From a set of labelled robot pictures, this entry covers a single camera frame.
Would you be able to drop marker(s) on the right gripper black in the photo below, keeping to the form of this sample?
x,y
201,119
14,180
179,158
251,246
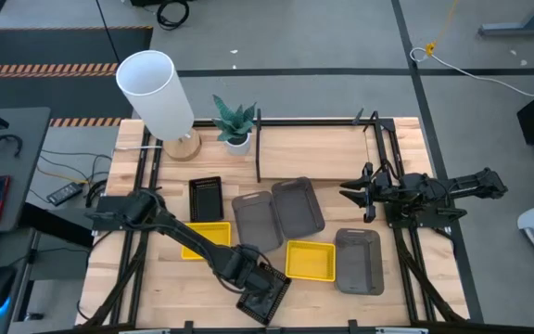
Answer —
x,y
380,192

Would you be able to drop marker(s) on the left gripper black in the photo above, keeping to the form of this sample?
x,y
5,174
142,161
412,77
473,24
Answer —
x,y
261,283

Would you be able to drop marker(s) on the grey plastic basket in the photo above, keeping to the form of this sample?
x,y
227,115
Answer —
x,y
257,222
297,209
359,262

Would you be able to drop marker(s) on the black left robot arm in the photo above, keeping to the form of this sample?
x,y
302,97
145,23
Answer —
x,y
188,234

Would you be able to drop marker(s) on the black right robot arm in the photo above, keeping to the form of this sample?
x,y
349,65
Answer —
x,y
434,188

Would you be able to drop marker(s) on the black dish rack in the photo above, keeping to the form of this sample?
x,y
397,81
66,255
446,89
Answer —
x,y
313,153

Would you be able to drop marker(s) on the green plant in white pot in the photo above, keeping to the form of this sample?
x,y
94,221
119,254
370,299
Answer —
x,y
235,123

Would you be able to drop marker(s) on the grey metal desk foot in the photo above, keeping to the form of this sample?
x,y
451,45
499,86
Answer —
x,y
517,29

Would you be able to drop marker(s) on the white lamp with wooden base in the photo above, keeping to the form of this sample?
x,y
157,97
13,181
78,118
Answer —
x,y
156,93

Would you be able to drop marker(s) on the black power adapter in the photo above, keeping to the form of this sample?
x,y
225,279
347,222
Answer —
x,y
65,194

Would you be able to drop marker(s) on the small black object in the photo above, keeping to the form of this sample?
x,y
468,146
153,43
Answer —
x,y
35,317

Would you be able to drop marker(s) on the grey desk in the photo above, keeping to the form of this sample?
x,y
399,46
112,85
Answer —
x,y
26,158

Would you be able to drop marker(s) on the black mat with hazard stripes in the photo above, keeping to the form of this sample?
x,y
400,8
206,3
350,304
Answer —
x,y
63,46

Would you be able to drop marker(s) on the black aluminium rig frame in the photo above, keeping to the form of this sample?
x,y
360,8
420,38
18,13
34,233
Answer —
x,y
313,122

